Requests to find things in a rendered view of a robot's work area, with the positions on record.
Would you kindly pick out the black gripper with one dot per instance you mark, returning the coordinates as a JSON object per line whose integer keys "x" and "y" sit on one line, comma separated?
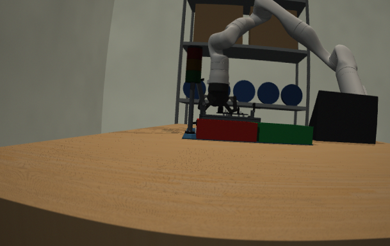
{"x": 218, "y": 95}

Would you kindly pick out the red bin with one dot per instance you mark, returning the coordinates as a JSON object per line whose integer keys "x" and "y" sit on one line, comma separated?
{"x": 211, "y": 129}

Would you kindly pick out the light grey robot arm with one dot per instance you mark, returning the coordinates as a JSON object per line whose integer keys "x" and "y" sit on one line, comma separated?
{"x": 341, "y": 60}

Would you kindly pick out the green square bin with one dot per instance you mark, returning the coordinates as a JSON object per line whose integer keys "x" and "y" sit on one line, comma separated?
{"x": 284, "y": 133}

